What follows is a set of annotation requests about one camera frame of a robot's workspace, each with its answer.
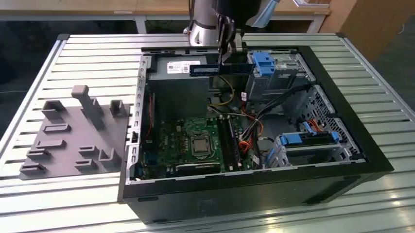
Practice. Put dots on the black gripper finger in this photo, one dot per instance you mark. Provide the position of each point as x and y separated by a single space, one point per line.
239 42
226 38

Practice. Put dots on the blue drive latch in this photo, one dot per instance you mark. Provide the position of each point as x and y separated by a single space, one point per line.
265 63

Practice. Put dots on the metal drive cage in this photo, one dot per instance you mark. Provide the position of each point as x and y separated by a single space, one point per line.
282 77

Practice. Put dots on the grey power supply unit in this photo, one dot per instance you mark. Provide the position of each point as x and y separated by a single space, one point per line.
177 92

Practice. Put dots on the brown wooden cabinet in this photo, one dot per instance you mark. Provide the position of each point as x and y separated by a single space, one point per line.
373 24

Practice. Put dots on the green motherboard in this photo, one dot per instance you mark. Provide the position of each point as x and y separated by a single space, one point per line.
175 136

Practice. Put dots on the blue disk carrier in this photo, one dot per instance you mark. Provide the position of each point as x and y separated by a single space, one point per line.
293 139

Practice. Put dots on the silver CPU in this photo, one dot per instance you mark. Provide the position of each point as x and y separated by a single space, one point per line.
201 146

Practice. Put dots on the metal disk bay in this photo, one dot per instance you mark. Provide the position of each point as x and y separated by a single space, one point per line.
318 153

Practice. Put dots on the black graphics card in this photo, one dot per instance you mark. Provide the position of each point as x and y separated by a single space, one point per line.
198 168

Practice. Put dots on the grey parts rack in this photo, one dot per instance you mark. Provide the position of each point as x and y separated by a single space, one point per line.
75 145

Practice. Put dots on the black open PC case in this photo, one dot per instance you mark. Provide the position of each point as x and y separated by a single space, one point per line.
246 199

